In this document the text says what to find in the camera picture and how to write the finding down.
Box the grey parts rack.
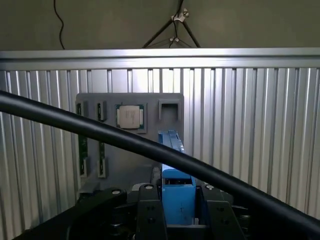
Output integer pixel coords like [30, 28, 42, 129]
[74, 92, 186, 195]

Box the green RAM stick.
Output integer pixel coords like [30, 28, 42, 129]
[96, 101, 107, 178]
[76, 101, 89, 178]

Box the silver CPU chip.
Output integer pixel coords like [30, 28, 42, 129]
[114, 102, 148, 134]

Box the black tripod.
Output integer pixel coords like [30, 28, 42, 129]
[141, 0, 201, 49]

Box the thick black hose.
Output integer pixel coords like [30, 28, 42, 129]
[0, 89, 320, 240]

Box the aluminium table frame rail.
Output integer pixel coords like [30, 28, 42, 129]
[0, 47, 320, 72]

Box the thin black cable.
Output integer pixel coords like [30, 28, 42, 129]
[53, 0, 66, 50]

